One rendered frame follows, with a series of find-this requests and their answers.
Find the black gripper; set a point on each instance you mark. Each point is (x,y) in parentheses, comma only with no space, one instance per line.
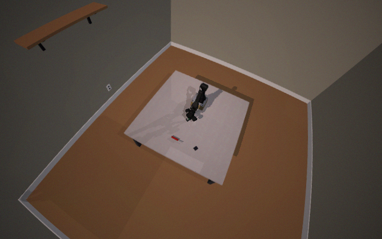
(193,117)

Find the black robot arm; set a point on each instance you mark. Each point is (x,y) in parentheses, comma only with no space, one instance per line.
(199,99)

